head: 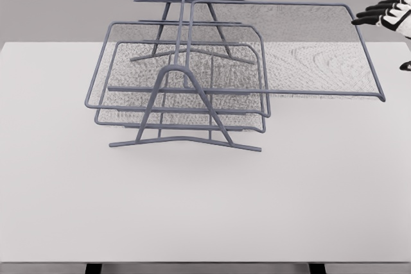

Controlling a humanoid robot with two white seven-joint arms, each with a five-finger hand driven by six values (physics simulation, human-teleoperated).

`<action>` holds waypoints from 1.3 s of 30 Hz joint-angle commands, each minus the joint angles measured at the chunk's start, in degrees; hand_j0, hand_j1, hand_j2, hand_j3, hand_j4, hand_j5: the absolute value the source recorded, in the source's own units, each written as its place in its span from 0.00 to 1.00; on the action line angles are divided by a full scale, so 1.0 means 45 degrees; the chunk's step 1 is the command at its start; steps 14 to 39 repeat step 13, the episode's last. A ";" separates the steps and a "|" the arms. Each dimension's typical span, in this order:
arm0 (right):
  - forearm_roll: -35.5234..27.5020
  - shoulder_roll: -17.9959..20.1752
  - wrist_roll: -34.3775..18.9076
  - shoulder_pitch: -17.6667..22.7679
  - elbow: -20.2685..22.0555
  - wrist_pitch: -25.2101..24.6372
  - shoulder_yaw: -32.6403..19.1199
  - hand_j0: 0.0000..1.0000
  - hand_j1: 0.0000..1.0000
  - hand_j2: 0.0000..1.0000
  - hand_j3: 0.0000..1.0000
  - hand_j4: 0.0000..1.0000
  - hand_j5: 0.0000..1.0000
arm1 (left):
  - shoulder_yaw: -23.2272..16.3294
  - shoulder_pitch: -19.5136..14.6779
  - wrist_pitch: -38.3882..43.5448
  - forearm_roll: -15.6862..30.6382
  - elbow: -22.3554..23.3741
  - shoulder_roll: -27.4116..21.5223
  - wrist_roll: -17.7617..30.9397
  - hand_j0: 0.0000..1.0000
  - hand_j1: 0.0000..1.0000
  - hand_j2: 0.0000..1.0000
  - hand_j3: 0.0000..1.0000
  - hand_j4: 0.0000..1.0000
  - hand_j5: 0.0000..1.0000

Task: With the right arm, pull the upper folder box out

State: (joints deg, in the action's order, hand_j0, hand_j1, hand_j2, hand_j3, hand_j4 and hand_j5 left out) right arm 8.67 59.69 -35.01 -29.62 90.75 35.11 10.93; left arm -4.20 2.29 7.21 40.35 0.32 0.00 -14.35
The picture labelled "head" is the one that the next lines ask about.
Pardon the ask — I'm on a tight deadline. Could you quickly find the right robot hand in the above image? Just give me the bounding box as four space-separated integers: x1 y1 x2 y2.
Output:
351 0 411 71

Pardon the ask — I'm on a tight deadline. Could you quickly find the grey wire rack frame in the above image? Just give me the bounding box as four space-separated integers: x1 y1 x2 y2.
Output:
108 0 263 153

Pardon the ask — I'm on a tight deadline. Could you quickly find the medium grey mesh tray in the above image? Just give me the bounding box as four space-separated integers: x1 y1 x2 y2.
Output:
83 20 272 117

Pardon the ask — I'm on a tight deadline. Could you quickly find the large grey mesh tray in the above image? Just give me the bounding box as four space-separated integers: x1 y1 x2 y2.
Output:
191 0 386 103

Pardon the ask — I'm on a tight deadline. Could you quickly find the small grey mesh tray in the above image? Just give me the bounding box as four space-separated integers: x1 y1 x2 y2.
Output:
94 40 268 134

